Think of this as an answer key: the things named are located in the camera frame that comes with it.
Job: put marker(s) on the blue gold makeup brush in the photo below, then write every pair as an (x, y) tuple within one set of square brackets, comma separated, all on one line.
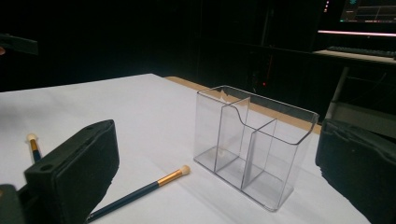
[(137, 192)]

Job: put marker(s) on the glowing light bar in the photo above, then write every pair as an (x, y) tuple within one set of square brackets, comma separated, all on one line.
[(355, 32)]

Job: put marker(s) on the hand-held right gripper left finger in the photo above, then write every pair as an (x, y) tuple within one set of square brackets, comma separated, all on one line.
[(74, 161)]

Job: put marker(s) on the grey metal stand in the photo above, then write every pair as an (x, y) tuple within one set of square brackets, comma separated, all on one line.
[(358, 57)]

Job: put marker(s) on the computer monitor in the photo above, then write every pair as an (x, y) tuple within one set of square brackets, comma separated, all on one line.
[(369, 11)]

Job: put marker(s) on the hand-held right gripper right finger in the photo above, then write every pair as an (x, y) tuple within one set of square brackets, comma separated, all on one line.
[(361, 161)]

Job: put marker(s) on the short black makeup brush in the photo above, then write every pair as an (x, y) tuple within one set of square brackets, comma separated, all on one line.
[(34, 147)]

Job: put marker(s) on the black keyboard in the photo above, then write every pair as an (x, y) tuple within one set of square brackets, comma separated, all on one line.
[(361, 51)]

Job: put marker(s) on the clear acrylic organizer box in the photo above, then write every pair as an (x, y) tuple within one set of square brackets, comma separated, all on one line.
[(249, 146)]

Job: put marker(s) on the white table mat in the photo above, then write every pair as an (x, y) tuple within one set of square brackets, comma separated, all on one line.
[(146, 124)]

